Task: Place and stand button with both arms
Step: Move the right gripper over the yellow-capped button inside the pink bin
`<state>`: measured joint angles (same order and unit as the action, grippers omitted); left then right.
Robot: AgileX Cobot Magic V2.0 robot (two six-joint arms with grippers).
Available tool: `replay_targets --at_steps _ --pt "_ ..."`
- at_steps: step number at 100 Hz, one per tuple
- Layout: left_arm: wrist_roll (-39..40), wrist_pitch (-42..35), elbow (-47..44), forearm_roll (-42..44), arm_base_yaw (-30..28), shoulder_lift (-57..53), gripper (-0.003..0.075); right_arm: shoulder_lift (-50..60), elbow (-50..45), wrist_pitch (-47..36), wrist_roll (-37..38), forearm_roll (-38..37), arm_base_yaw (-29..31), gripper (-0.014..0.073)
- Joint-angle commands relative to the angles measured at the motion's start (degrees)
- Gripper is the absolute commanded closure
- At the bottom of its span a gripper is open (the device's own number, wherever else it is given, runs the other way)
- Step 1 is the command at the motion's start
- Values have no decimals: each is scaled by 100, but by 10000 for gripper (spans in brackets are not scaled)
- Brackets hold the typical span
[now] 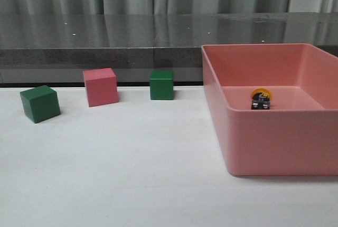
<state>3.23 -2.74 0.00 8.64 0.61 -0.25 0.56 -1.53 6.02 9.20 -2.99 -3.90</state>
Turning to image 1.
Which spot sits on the yellow push button switch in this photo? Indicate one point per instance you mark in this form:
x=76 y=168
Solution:
x=260 y=99

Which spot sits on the right green cube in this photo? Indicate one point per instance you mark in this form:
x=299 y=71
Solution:
x=162 y=85

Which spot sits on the green cube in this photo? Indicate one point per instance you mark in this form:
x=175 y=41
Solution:
x=162 y=85
x=40 y=103

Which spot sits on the pink cube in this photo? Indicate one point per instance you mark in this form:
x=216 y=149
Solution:
x=101 y=87

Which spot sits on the dark grey stone ledge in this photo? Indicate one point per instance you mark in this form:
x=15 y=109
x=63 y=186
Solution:
x=56 y=49

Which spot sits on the left green cube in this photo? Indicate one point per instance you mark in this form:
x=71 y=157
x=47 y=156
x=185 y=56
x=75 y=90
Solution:
x=40 y=103

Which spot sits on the pink plastic bin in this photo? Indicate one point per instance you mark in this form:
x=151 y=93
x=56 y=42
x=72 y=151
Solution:
x=298 y=134

